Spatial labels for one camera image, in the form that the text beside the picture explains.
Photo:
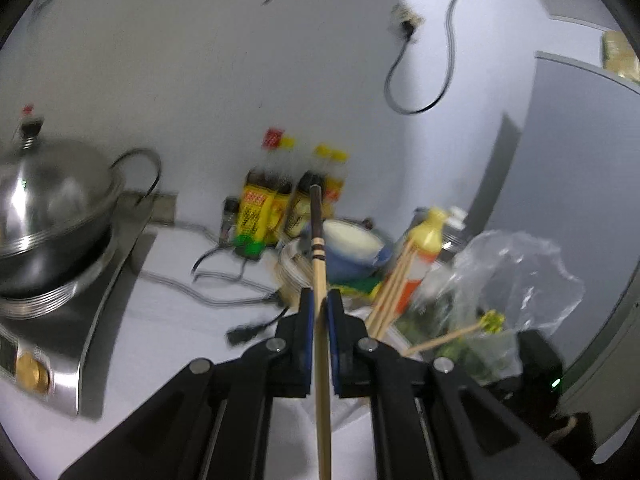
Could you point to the clear bottle red cap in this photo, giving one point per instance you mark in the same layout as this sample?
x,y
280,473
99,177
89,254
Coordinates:
x,y
28,118

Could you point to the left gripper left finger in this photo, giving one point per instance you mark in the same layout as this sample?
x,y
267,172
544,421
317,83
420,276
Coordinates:
x,y
210,421

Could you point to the bamboo chopstick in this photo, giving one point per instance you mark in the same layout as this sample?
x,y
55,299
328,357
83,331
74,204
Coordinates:
x,y
400,294
446,339
388,292

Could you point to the yellow green sponge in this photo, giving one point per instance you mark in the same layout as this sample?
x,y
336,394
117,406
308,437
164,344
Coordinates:
x,y
361,291

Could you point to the dark chopstick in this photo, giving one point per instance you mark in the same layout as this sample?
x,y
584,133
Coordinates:
x,y
321,340

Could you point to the grey refrigerator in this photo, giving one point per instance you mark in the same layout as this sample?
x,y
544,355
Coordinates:
x,y
574,179

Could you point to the plastic bag of greens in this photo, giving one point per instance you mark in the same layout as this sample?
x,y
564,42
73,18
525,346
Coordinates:
x,y
508,281

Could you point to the orange yellow squeeze bottle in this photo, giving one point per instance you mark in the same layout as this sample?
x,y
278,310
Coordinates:
x,y
427,239

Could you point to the silver induction cooker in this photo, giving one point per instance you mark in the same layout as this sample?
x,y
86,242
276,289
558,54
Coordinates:
x,y
45,355

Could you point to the blue bowl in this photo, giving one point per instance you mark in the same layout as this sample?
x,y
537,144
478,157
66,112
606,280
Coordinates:
x,y
340,269

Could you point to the steel wok lid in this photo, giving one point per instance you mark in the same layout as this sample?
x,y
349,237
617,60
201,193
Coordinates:
x,y
51,188

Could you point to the small spice jar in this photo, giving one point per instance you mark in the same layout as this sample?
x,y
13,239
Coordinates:
x,y
229,218

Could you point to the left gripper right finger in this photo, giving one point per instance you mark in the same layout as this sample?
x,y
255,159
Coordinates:
x,y
431,420

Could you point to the white plate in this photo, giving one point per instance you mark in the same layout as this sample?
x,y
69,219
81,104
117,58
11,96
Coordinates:
x,y
294,272

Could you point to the white wall socket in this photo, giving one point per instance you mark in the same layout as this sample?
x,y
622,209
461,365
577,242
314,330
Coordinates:
x,y
404,21

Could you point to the yellow cap dark sauce bottle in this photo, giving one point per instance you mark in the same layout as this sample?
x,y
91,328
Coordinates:
x,y
283,182

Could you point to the red cap cooking oil bottle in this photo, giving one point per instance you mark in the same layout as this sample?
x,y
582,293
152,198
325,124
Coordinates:
x,y
259,190

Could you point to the black wok with wooden handle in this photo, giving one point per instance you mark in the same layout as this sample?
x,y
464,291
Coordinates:
x,y
40,262

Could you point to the glass pot lid white knob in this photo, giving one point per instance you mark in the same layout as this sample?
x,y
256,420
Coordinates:
x,y
455,235

